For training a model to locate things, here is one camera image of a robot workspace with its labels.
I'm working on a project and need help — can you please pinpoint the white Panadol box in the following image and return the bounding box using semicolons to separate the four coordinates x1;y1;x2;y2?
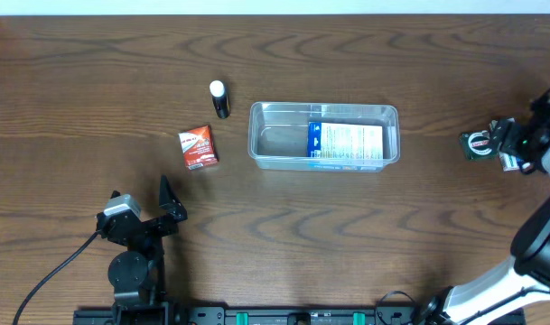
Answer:
489;117;533;172

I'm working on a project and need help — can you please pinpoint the green round-logo box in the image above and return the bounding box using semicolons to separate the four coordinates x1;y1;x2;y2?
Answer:
459;130;497;161

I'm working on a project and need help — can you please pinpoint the large blue white medicine box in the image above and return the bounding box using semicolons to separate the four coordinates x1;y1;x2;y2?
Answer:
307;122;384;160

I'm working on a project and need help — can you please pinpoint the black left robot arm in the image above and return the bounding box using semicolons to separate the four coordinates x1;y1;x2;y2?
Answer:
97;175;187;324

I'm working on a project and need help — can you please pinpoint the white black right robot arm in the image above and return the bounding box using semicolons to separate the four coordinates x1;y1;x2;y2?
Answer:
412;94;550;324

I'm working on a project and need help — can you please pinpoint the clear plastic container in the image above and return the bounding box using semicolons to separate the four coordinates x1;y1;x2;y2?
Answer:
248;102;400;172

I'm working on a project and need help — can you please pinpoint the red medicine box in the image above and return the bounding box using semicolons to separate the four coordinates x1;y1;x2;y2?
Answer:
178;125;219;171

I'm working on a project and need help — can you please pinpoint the dark bottle white cap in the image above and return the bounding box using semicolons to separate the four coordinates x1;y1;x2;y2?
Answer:
210;80;230;119

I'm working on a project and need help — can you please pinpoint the black left camera cable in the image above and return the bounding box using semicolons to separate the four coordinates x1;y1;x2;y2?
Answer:
12;229;102;325

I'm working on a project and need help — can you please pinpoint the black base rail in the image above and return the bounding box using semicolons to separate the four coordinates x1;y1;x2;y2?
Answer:
72;306;415;325

